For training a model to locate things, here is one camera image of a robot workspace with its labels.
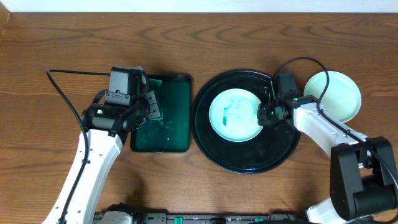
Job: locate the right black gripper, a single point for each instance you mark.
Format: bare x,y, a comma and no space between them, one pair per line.
262,119

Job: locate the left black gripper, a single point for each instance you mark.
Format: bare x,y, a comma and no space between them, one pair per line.
152,106

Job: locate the green wavy sponge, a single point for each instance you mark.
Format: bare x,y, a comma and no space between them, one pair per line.
155,85

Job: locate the white plate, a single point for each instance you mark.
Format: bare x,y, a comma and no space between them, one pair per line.
233,115
342,98

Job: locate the white plate bottom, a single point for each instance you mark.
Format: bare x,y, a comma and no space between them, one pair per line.
342,98

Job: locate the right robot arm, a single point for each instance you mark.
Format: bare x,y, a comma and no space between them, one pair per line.
363,173

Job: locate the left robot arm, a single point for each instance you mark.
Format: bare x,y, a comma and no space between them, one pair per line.
107,121

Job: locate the black round tray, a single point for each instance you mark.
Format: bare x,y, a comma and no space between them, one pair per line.
269,149

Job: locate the black rectangular tray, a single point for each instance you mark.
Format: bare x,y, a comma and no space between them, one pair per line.
171,134

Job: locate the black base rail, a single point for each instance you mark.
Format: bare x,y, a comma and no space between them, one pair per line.
163,218

